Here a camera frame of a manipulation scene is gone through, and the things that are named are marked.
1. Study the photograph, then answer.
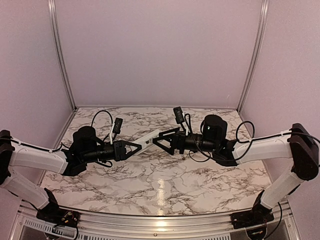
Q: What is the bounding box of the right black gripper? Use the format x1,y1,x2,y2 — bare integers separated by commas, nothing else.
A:
152,127,218,156

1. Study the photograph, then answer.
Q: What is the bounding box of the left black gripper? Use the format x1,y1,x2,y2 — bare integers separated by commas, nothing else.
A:
82,140,143,164

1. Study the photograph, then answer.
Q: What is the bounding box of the white remote control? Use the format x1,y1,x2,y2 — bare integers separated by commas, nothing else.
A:
133,129,160,155

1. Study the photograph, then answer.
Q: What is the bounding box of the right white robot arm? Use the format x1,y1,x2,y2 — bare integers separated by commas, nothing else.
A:
152,114,320,224

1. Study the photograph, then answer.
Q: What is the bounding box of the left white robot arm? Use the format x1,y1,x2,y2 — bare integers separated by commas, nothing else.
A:
0,126,143,223

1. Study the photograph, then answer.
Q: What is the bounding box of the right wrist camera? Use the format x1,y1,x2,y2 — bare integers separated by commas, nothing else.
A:
173,106,185,124

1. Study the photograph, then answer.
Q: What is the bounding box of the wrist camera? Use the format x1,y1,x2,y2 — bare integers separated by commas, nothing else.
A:
173,106,185,124
108,117,123,145

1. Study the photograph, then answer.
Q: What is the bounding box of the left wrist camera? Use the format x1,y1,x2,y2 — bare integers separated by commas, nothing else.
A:
108,117,123,145

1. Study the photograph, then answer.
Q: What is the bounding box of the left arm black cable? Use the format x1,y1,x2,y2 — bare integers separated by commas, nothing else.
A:
52,110,114,167

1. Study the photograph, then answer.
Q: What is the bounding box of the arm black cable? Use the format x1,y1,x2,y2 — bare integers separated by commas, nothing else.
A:
183,113,256,163
52,110,114,167

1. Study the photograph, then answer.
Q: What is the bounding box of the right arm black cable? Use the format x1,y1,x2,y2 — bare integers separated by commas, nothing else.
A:
183,113,256,163

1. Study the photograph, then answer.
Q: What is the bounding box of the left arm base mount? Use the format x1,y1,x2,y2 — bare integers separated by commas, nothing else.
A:
36,208,80,228

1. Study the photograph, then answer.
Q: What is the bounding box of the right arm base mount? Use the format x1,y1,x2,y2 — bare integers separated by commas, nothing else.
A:
230,208,275,229

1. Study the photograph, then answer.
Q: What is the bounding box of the front aluminium rail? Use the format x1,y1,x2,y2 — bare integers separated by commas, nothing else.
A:
14,202,298,240

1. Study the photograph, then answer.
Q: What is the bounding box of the right aluminium frame post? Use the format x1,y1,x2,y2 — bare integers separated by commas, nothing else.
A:
236,0,270,115

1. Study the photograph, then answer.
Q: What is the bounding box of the aluminium frame post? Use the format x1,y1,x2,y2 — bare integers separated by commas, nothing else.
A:
47,0,77,112
236,0,270,115

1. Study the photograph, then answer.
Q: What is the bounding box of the left aluminium frame post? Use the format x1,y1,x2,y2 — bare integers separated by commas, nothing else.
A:
47,0,77,112

